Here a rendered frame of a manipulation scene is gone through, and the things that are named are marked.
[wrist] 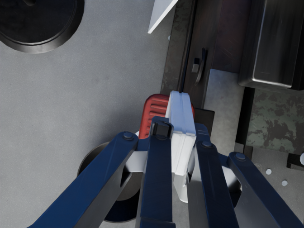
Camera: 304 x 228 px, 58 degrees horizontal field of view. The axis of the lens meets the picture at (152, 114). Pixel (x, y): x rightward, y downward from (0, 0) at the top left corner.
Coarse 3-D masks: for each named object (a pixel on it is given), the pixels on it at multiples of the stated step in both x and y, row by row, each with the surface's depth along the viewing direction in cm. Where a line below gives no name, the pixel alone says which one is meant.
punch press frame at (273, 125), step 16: (256, 96) 43; (272, 96) 43; (288, 96) 43; (240, 112) 48; (256, 112) 43; (272, 112) 43; (288, 112) 43; (240, 128) 47; (256, 128) 43; (272, 128) 43; (288, 128) 43; (256, 144) 43; (272, 144) 43; (288, 144) 43
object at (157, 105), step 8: (152, 96) 31; (160, 96) 31; (168, 96) 31; (144, 104) 32; (152, 104) 31; (160, 104) 31; (192, 104) 32; (144, 112) 31; (152, 112) 31; (160, 112) 31; (192, 112) 31; (144, 120) 31; (144, 128) 31; (144, 136) 31
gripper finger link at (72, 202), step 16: (112, 144) 14; (128, 144) 14; (96, 160) 12; (112, 160) 13; (80, 176) 11; (96, 176) 11; (112, 176) 12; (128, 176) 15; (64, 192) 10; (80, 192) 10; (96, 192) 11; (112, 192) 13; (48, 208) 10; (64, 208) 10; (80, 208) 10; (96, 208) 11; (32, 224) 9; (48, 224) 9; (64, 224) 9; (80, 224) 10; (96, 224) 12
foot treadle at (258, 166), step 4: (244, 148) 93; (248, 148) 93; (252, 148) 93; (244, 152) 92; (248, 152) 93; (248, 156) 92; (256, 164) 91; (260, 164) 91; (260, 168) 91; (240, 188) 91
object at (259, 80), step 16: (256, 0) 41; (272, 0) 37; (288, 0) 37; (256, 16) 39; (272, 16) 37; (288, 16) 37; (256, 32) 38; (272, 32) 37; (288, 32) 37; (256, 48) 37; (272, 48) 37; (288, 48) 37; (256, 64) 37; (272, 64) 37; (288, 64) 37; (240, 80) 42; (256, 80) 37; (272, 80) 37; (288, 80) 37
